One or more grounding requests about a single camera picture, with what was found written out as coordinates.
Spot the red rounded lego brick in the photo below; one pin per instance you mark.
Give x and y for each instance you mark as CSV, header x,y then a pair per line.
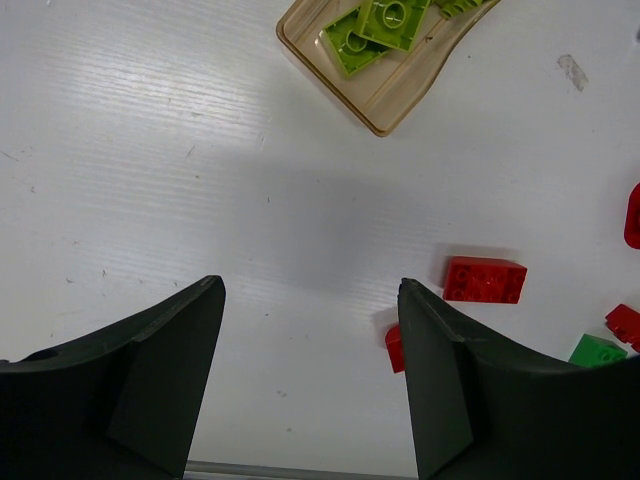
x,y
393,342

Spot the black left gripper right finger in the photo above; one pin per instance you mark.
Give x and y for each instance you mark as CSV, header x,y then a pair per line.
x,y
483,406

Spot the red flower lego piece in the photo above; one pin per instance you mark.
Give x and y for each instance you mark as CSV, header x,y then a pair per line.
x,y
632,222

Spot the amber transparent container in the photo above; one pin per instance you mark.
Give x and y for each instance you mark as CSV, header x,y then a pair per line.
x,y
382,94

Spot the lime lego brick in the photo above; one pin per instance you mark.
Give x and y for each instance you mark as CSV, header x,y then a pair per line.
x,y
350,52
452,8
392,23

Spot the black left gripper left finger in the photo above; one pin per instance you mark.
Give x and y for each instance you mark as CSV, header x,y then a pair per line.
x,y
119,403

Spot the small red lego brick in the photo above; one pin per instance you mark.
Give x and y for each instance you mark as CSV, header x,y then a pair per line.
x,y
624,323

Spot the dark green lego brick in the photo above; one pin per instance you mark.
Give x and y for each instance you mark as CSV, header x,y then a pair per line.
x,y
592,351

